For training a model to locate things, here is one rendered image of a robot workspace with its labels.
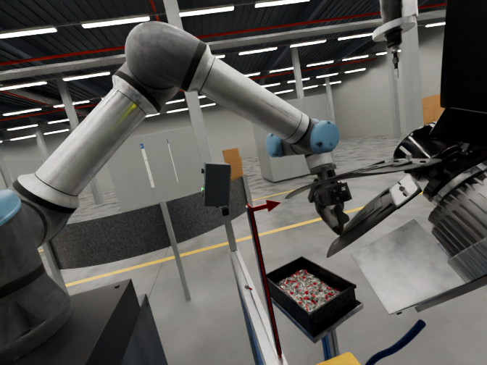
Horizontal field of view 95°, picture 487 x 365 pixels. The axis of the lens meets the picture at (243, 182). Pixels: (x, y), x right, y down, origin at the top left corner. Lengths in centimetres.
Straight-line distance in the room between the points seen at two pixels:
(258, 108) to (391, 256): 41
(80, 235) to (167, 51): 203
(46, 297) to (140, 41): 45
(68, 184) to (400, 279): 69
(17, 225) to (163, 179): 606
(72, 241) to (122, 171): 447
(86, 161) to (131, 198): 621
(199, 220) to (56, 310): 176
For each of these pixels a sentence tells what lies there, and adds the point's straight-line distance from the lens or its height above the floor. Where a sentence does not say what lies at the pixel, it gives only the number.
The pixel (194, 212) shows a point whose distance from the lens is 215.
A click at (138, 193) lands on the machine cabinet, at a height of 57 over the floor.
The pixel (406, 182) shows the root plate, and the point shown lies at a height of 113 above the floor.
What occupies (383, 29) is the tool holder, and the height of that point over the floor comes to 146.
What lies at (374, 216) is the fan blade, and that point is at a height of 105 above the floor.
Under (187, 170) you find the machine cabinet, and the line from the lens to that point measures 638.
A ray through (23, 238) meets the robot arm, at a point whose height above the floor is 123.
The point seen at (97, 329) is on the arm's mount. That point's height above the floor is 108.
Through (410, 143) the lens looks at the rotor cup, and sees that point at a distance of 63.
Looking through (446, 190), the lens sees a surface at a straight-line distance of 58.
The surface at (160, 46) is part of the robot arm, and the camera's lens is 47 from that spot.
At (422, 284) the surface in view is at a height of 98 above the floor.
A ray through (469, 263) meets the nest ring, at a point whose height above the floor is 105.
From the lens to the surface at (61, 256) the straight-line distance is 258.
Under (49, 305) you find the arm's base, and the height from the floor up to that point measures 112.
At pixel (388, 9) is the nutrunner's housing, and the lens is 59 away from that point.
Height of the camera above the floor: 130
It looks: 10 degrees down
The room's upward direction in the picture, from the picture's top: 12 degrees counter-clockwise
